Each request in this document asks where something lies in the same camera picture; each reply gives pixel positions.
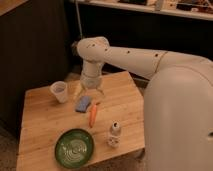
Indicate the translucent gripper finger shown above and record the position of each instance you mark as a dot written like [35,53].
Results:
[80,91]
[100,91]

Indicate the vertical metal pole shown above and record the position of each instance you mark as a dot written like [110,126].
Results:
[79,20]

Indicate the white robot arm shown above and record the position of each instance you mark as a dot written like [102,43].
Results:
[178,101]

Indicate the orange carrot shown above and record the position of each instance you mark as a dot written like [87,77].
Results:
[92,116]

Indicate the green ceramic bowl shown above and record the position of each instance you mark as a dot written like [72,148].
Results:
[74,148]

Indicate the clear plastic cup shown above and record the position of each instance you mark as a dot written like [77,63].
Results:
[60,90]

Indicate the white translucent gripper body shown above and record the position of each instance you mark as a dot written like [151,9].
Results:
[90,82]

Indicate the blue sponge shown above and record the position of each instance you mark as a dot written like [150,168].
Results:
[83,104]

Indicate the white wall shelf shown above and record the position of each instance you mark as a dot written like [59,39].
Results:
[147,9]

